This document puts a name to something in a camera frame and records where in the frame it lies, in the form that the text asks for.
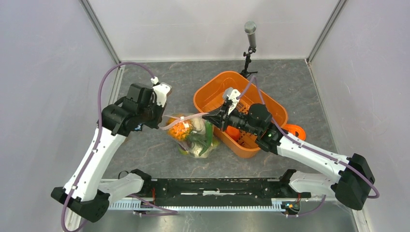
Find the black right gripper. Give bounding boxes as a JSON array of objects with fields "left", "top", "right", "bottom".
[{"left": 203, "top": 100, "right": 260, "bottom": 136}]

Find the green toy cucumber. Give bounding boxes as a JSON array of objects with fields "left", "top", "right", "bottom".
[{"left": 199, "top": 121, "right": 213, "bottom": 157}]

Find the clear dotted zip top bag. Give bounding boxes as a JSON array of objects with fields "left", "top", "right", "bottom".
[{"left": 160, "top": 113, "right": 220, "bottom": 159}]

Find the orange toy pineapple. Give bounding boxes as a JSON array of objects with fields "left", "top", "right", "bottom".
[{"left": 166, "top": 117, "right": 205, "bottom": 155}]

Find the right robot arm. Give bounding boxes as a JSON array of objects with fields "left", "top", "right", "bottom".
[{"left": 204, "top": 101, "right": 380, "bottom": 210}]

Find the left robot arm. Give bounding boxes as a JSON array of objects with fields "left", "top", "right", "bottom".
[{"left": 51, "top": 83, "right": 172, "bottom": 222}]

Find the blue owl sticker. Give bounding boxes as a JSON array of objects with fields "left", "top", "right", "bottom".
[{"left": 134, "top": 124, "right": 143, "bottom": 131}]

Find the orange toy carrot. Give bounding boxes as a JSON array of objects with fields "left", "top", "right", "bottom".
[{"left": 225, "top": 126, "right": 241, "bottom": 141}]

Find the orange plastic basket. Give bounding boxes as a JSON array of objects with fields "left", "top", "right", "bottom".
[{"left": 193, "top": 71, "right": 288, "bottom": 158}]

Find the black microphone tripod stand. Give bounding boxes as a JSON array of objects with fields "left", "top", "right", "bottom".
[{"left": 240, "top": 46, "right": 258, "bottom": 79}]

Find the grey microphone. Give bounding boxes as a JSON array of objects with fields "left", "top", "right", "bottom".
[{"left": 244, "top": 21, "right": 257, "bottom": 49}]

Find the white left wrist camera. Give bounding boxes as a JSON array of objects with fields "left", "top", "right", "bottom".
[{"left": 151, "top": 76, "right": 172, "bottom": 108}]

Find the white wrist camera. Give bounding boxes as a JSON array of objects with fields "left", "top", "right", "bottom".
[
  {"left": 151, "top": 76, "right": 172, "bottom": 108},
  {"left": 222, "top": 87, "right": 242, "bottom": 114}
]

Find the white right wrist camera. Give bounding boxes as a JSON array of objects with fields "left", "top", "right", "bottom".
[{"left": 222, "top": 87, "right": 242, "bottom": 114}]

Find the orange toy handle block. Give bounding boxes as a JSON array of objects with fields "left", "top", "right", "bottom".
[{"left": 283, "top": 124, "right": 306, "bottom": 140}]

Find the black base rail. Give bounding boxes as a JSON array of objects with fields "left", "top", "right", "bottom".
[{"left": 105, "top": 176, "right": 364, "bottom": 214}]

